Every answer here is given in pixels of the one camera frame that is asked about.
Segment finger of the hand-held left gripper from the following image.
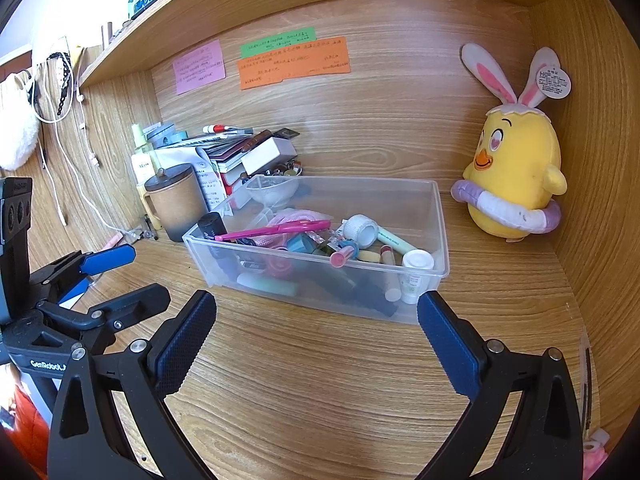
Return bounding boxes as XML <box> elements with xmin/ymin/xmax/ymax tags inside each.
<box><xmin>30</xmin><ymin>244</ymin><xmax>137</xmax><ymax>295</ymax></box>
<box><xmin>39</xmin><ymin>282</ymin><xmax>172</xmax><ymax>357</ymax></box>

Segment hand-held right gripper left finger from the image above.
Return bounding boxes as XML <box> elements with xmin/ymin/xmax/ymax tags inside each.
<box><xmin>47</xmin><ymin>290</ymin><xmax>221</xmax><ymax>480</ymax></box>

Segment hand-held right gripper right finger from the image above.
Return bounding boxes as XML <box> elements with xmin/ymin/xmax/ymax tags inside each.
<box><xmin>416</xmin><ymin>290</ymin><xmax>586</xmax><ymax>480</ymax></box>

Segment clear plastic storage box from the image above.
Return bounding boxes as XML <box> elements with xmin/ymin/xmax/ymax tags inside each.
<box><xmin>182</xmin><ymin>175</ymin><xmax>450</xmax><ymax>325</ymax></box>

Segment light green stick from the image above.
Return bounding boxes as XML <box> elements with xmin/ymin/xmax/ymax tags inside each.
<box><xmin>377</xmin><ymin>227</ymin><xmax>419</xmax><ymax>254</ymax></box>

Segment pink scissors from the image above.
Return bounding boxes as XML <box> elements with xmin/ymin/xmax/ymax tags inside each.
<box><xmin>215</xmin><ymin>219</ymin><xmax>332</xmax><ymax>242</ymax></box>

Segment pink rope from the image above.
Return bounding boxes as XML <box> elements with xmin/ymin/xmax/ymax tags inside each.
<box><xmin>264</xmin><ymin>209</ymin><xmax>313</xmax><ymax>277</ymax></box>

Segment white capped bottle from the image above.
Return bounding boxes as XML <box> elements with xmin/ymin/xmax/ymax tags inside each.
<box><xmin>400</xmin><ymin>250</ymin><xmax>435</xmax><ymax>306</ymax></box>

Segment brown mug with lid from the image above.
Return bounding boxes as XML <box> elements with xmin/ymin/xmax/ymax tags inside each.
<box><xmin>143</xmin><ymin>162</ymin><xmax>211</xmax><ymax>243</ymax></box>

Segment green label bottle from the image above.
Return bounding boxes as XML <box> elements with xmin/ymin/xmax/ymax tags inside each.
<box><xmin>131</xmin><ymin>123</ymin><xmax>162</xmax><ymax>187</ymax></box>

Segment teal tube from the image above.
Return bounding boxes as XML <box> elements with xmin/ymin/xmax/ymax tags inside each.
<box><xmin>237</xmin><ymin>272</ymin><xmax>302</xmax><ymax>296</ymax></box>

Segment black cylinder container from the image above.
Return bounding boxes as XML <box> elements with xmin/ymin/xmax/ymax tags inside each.
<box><xmin>197</xmin><ymin>212</ymin><xmax>224</xmax><ymax>242</ymax></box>

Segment orange quilted jacket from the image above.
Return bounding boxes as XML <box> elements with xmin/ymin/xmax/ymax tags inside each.
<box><xmin>9</xmin><ymin>369</ymin><xmax>52</xmax><ymax>457</ymax></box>

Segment stack of white papers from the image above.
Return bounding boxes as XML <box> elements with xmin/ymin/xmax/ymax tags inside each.
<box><xmin>194</xmin><ymin>147</ymin><xmax>232</xmax><ymax>212</ymax></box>

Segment pink lip gloss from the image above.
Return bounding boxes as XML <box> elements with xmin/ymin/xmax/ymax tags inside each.
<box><xmin>330</xmin><ymin>240</ymin><xmax>362</xmax><ymax>267</ymax></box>

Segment red small boxes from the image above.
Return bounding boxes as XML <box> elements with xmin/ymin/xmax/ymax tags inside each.
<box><xmin>215</xmin><ymin>157</ymin><xmax>252</xmax><ymax>197</ymax></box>

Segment white fluffy bag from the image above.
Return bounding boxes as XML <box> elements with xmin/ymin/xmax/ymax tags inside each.
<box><xmin>0</xmin><ymin>72</ymin><xmax>41</xmax><ymax>171</ymax></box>

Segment yellow chick plush toy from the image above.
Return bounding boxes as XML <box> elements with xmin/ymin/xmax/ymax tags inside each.
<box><xmin>451</xmin><ymin>42</ymin><xmax>572</xmax><ymax>242</ymax></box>

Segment white cardboard box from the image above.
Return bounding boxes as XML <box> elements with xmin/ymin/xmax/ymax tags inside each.
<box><xmin>241</xmin><ymin>137</ymin><xmax>297</xmax><ymax>176</ymax></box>

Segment pink sticky note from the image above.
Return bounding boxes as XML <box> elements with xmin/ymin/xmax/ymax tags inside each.
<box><xmin>172</xmin><ymin>40</ymin><xmax>226</xmax><ymax>96</ymax></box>

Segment orange sticky note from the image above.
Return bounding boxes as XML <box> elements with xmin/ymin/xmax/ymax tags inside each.
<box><xmin>237</xmin><ymin>36</ymin><xmax>351</xmax><ymax>91</ymax></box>

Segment green sticky note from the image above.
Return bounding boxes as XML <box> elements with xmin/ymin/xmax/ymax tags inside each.
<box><xmin>240</xmin><ymin>27</ymin><xmax>318</xmax><ymax>60</ymax></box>

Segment wooden shelf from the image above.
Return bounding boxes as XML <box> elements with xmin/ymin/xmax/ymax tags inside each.
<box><xmin>79</xmin><ymin>0</ymin><xmax>603</xmax><ymax>89</ymax></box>

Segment white cable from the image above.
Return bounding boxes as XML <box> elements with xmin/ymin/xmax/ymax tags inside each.
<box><xmin>29</xmin><ymin>35</ymin><xmax>138</xmax><ymax>237</ymax></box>

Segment black beaded chain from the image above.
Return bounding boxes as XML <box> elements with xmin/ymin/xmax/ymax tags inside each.
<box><xmin>47</xmin><ymin>37</ymin><xmax>77</xmax><ymax>122</ymax></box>

